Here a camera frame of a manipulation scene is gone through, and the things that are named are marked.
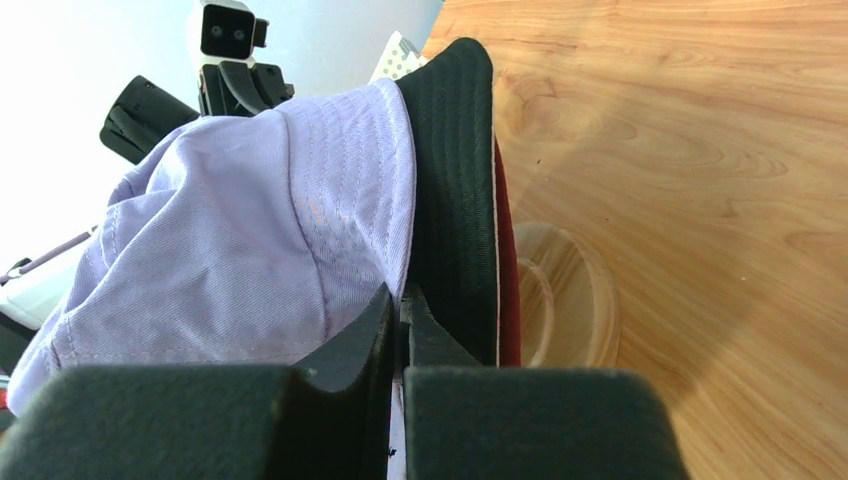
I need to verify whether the wooden hat stand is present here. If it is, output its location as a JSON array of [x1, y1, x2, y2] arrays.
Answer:
[[514, 221, 621, 368]]

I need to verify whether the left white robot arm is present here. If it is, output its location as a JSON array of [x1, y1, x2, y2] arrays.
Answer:
[[99, 61, 295, 165]]

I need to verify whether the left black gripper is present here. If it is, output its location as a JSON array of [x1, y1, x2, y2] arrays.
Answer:
[[199, 61, 295, 117]]

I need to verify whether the lavender bucket hat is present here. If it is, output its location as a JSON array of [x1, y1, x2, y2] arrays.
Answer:
[[7, 79, 416, 414]]

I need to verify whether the maroon bucket hat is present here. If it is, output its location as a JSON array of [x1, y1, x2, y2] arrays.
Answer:
[[494, 142, 521, 367]]

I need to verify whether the beige bucket hat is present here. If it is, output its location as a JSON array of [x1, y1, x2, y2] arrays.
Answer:
[[397, 38, 499, 366]]

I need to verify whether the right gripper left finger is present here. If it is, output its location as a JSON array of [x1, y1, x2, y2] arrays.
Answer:
[[1, 287, 394, 479]]

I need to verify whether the white perforated plastic basket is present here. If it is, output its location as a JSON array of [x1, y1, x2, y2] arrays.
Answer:
[[370, 31, 428, 82]]

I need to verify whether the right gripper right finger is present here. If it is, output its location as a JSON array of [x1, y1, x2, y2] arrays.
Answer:
[[401, 287, 688, 479]]

